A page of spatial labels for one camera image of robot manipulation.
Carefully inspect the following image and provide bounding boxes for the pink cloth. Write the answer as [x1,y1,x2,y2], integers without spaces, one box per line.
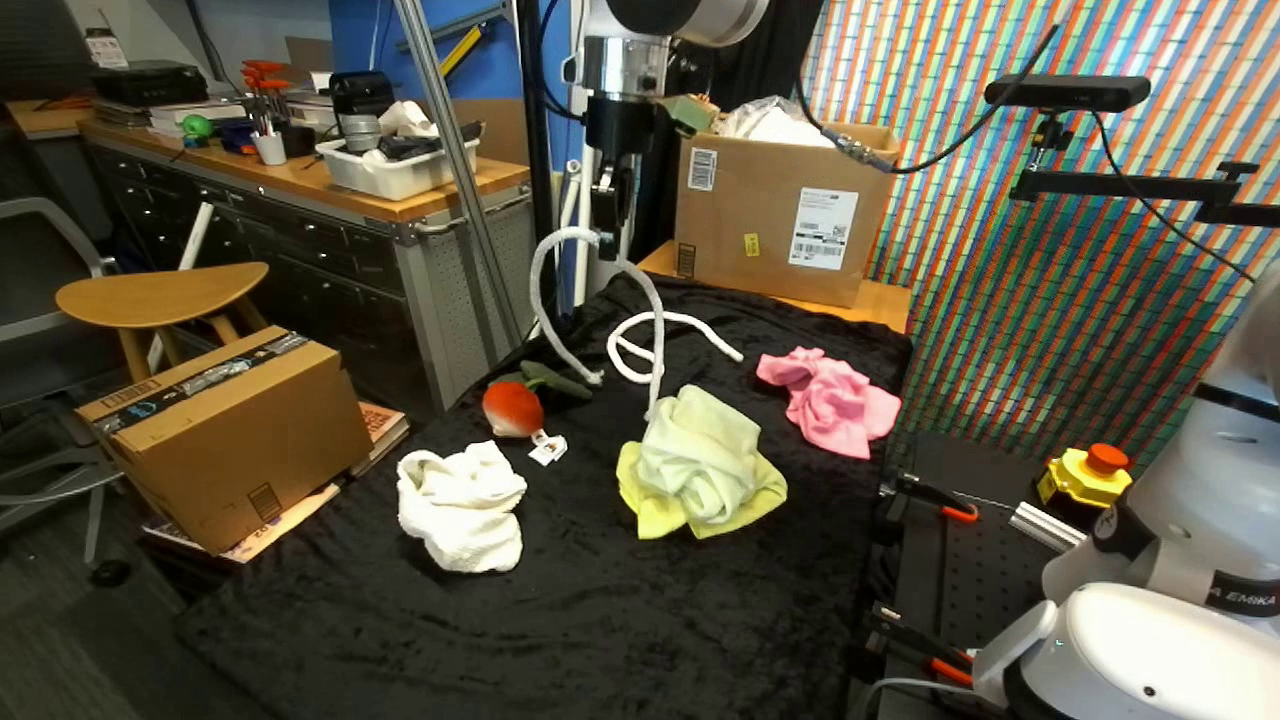
[750,343,905,465]

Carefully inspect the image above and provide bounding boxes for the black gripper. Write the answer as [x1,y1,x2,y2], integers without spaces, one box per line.
[581,91,670,258]

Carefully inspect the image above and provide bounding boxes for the thick white rope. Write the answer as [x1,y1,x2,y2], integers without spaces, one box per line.
[529,162,747,423]

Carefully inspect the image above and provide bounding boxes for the white framed office chair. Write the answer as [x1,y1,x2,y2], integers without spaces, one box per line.
[0,191,130,574]

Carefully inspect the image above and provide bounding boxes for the white plastic bin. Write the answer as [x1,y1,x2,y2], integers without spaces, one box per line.
[317,130,485,202]

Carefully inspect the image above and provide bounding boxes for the wooden top workbench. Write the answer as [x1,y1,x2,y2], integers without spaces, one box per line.
[3,94,534,412]

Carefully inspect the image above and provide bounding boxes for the flat wooden board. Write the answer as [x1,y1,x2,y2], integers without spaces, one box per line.
[134,396,412,571]

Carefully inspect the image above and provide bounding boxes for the black velvet tablecloth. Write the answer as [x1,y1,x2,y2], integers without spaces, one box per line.
[175,272,925,720]

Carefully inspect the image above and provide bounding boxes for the black optical breadboard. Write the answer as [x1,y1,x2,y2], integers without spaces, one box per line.
[853,433,1110,720]

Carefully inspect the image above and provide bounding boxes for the large cardboard box with label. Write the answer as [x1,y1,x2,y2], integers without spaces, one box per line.
[670,122,905,313]

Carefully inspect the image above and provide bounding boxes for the red radish plush toy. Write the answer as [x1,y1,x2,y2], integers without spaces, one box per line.
[475,356,595,471]

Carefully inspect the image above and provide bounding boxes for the white terry towel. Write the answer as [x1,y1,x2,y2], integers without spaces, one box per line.
[393,434,532,574]

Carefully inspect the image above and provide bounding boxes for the bright yellow microfibre cloth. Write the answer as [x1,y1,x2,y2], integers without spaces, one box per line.
[613,442,790,543]

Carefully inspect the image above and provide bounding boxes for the wooden stool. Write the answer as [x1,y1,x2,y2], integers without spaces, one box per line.
[50,257,272,385]

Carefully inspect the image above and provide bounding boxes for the black vertical pole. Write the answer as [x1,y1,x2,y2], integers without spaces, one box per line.
[515,0,559,317]

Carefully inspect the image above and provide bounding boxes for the yellow emergency stop button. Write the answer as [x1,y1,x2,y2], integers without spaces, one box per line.
[1034,439,1136,511]

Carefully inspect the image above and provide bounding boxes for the cardboard box with black tape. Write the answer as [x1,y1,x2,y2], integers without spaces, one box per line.
[71,324,374,554]

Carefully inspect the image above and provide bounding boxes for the silver metal pole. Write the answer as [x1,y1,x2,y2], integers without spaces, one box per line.
[393,0,529,365]

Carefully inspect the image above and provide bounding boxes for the pale cream microfibre cloth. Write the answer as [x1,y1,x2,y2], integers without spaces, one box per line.
[635,380,790,537]

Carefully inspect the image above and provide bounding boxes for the orange handled clamp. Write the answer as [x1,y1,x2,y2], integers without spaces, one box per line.
[865,605,982,693]
[889,471,991,532]

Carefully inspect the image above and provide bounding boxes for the black stereo camera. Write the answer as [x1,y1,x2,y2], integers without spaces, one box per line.
[981,73,1154,117]

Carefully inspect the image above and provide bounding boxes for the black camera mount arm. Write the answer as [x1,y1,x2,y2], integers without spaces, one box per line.
[1008,113,1280,231]

